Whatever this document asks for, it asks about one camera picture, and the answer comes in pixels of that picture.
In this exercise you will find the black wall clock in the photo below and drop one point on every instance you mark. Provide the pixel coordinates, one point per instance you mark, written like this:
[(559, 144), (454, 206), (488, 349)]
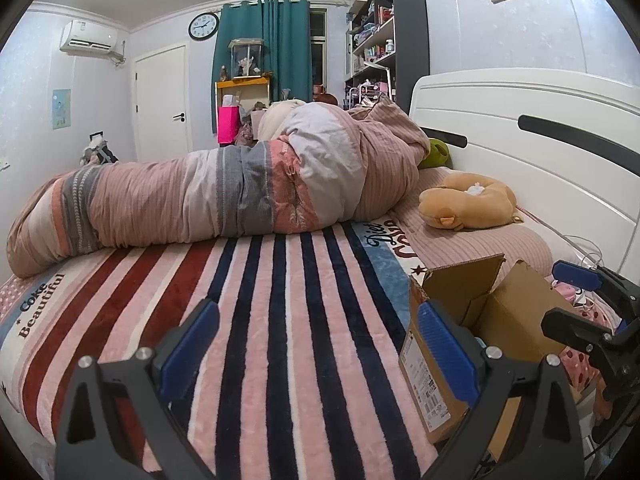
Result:
[(203, 26)]

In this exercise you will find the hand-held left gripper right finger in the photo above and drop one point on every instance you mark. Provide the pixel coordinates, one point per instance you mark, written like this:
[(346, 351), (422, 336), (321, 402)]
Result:
[(445, 355)]

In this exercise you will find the pink ribbed pillow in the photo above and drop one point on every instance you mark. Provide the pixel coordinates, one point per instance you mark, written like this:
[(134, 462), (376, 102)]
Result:
[(475, 250)]

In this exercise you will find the brown plush toy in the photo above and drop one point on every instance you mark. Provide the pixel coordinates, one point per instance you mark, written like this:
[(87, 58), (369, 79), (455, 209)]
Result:
[(325, 98)]

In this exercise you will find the white air conditioner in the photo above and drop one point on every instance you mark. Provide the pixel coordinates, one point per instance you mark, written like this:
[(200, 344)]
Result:
[(87, 37)]

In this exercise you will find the striped plush blanket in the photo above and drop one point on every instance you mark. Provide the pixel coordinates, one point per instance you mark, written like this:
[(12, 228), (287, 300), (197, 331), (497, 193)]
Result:
[(275, 310)]

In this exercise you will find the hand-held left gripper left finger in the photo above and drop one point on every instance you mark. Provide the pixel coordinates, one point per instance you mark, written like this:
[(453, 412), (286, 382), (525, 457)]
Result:
[(187, 345)]

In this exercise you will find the white bed headboard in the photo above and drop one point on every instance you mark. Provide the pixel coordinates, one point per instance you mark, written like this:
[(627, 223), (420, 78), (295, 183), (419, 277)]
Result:
[(500, 105)]

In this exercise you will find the person's right hand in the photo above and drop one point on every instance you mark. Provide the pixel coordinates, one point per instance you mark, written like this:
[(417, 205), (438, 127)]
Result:
[(603, 402)]

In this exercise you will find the brown cardboard box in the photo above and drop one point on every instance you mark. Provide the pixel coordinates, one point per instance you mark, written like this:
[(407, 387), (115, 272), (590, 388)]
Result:
[(520, 305)]

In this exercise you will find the black bookshelf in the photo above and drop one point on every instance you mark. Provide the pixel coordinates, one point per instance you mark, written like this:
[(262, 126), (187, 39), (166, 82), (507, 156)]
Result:
[(412, 35)]

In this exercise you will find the tan plush toy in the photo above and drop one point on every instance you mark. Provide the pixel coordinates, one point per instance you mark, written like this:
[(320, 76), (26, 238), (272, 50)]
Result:
[(470, 205)]

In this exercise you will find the black luggage trolley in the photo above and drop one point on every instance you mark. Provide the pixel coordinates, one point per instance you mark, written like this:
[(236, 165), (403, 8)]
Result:
[(97, 152)]

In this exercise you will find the pink polka dot cloth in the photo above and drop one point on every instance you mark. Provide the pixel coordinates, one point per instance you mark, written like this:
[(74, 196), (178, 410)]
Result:
[(575, 365)]

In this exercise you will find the yellow cabinet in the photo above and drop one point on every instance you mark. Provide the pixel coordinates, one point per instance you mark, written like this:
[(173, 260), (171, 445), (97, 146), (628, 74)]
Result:
[(245, 81)]

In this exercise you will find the pink gift bag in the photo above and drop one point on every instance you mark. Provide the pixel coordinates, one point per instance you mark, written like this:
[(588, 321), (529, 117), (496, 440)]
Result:
[(228, 126)]

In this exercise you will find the small blue wall poster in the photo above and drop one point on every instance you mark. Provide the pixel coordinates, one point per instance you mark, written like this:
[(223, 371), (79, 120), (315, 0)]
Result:
[(61, 109)]

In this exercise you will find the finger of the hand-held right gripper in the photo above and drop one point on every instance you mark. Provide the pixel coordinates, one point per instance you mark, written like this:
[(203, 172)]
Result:
[(575, 272), (570, 327)]

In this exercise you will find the pink grey striped quilt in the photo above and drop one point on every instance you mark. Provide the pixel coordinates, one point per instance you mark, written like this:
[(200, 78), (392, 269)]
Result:
[(175, 195)]

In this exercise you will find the green plush toy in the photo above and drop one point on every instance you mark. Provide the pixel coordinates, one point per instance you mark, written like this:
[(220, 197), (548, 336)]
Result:
[(440, 152)]

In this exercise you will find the teal curtain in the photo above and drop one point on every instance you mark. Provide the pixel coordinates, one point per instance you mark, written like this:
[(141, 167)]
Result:
[(280, 50)]

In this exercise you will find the window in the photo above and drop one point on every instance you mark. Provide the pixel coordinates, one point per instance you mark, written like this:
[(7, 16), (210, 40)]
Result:
[(317, 60)]

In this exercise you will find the white door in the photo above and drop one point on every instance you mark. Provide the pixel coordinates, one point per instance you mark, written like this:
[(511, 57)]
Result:
[(160, 105)]

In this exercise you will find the glass display case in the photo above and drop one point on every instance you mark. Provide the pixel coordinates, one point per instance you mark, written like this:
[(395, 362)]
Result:
[(246, 60)]

